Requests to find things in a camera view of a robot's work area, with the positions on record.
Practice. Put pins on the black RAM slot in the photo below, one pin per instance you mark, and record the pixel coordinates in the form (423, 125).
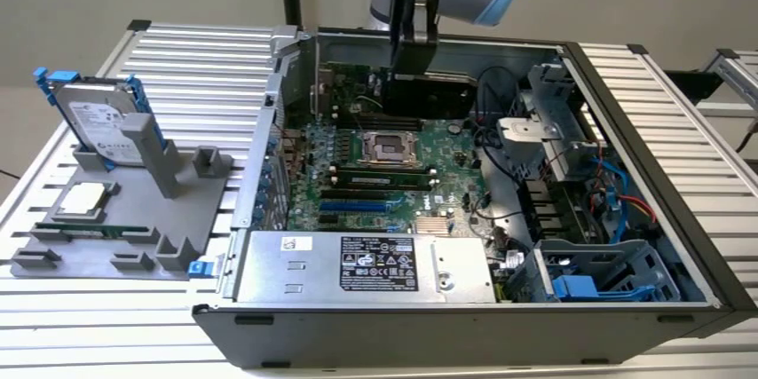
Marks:
(384, 166)
(379, 122)
(370, 118)
(384, 172)
(379, 127)

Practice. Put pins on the silver coin battery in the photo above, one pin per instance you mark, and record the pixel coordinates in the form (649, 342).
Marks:
(455, 128)

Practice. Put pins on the CPU socket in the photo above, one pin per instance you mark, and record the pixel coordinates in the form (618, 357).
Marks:
(384, 144)

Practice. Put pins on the silver metal drive cage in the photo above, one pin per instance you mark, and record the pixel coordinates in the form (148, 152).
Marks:
(527, 130)

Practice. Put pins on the green motherboard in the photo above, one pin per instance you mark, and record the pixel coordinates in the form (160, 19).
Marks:
(450, 161)

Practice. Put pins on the installed green RAM stick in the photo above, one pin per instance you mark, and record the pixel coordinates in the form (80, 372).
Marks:
(367, 180)

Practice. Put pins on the long black expansion slot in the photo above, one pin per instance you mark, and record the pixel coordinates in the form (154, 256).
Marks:
(355, 195)

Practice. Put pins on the blue expansion slot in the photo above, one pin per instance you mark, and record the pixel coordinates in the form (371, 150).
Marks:
(355, 207)

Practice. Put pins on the short black expansion slot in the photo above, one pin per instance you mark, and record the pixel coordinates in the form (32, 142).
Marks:
(328, 218)

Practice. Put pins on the silver chipset heatsink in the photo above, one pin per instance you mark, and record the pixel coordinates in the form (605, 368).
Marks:
(435, 226)

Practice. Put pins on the hard disk in blue carrier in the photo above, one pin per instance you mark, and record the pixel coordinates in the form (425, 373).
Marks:
(88, 117)

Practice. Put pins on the grey plastic disk bay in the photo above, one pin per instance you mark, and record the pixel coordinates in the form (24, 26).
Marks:
(569, 246)

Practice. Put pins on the silver power supply unit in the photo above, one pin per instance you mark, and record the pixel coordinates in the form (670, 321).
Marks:
(296, 277)

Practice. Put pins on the grey parts rack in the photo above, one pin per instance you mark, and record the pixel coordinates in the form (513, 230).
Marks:
(136, 206)

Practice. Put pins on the blue case latch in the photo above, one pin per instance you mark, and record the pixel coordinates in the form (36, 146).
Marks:
(198, 269)

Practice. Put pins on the blue disk bay latch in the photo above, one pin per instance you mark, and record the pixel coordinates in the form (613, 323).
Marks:
(574, 286)

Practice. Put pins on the silver CPU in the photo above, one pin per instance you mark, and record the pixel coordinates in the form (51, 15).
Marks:
(86, 199)

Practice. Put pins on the loose green RAM stick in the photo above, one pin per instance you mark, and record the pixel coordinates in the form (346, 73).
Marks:
(83, 228)

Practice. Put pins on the open grey PC case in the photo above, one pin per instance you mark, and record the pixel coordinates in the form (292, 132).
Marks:
(414, 339)

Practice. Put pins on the aluminium side frame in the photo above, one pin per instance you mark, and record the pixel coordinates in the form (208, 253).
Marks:
(734, 68)

